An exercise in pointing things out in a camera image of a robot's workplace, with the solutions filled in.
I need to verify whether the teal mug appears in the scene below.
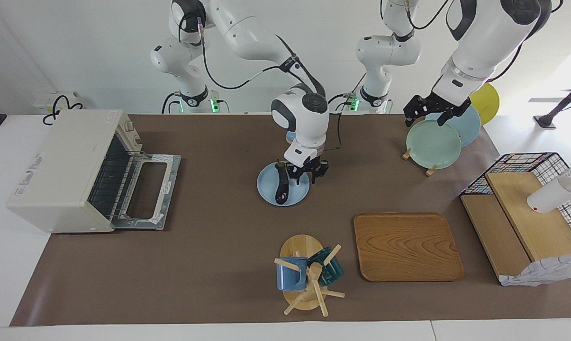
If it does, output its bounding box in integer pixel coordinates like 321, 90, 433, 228
307, 246, 344, 286

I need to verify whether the cream toaster oven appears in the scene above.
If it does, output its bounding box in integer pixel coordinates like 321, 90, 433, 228
6, 110, 181, 233

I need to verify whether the wooden serving tray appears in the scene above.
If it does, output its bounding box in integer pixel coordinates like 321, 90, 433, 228
353, 212, 465, 283

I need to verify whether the black stand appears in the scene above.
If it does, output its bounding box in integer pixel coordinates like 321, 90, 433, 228
533, 76, 571, 129

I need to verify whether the light blue plate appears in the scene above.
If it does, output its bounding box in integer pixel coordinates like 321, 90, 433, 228
256, 161, 310, 207

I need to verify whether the black wire basket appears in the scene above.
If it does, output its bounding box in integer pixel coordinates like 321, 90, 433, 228
460, 152, 571, 251

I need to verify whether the black power cable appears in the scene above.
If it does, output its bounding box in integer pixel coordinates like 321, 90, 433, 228
43, 95, 83, 126

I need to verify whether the yellow plate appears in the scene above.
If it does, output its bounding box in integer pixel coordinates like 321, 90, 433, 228
469, 83, 500, 125

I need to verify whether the blue mug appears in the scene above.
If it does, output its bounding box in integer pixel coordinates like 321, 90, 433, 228
276, 257, 308, 291

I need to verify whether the brown table mat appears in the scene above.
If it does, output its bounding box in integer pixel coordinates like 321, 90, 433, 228
9, 114, 571, 327

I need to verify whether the wooden wire shelf rack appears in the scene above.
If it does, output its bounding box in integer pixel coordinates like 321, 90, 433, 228
460, 171, 571, 285

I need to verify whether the white patterned cloth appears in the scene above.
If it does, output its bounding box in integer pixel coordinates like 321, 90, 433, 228
499, 254, 571, 287

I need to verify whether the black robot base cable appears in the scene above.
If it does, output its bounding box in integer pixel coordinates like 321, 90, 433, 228
161, 91, 181, 114
328, 93, 357, 112

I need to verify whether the mint green plate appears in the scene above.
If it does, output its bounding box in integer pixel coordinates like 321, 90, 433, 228
406, 119, 462, 170

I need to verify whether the pale blue racked plate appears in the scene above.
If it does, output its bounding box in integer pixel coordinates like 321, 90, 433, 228
427, 105, 481, 147

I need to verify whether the wooden plate rack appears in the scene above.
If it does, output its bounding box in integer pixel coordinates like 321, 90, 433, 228
402, 148, 437, 177

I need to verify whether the white power strip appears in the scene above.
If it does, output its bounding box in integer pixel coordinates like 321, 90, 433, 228
32, 91, 82, 114

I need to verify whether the wooden mug tree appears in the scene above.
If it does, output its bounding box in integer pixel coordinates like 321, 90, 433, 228
274, 234, 346, 317

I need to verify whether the dark purple eggplant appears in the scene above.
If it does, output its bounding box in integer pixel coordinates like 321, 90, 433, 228
274, 161, 290, 205

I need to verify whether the white plastic cup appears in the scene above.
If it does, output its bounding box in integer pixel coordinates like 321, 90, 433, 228
526, 175, 571, 214

